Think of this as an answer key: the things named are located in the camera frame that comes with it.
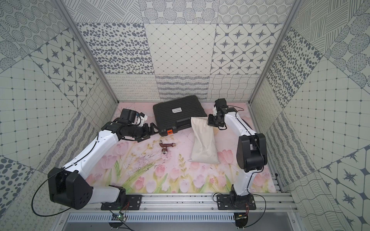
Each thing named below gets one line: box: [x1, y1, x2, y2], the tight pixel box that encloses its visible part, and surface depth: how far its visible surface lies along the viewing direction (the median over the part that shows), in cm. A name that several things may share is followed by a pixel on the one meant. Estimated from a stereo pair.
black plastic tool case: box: [152, 95, 208, 137], surface depth 107 cm
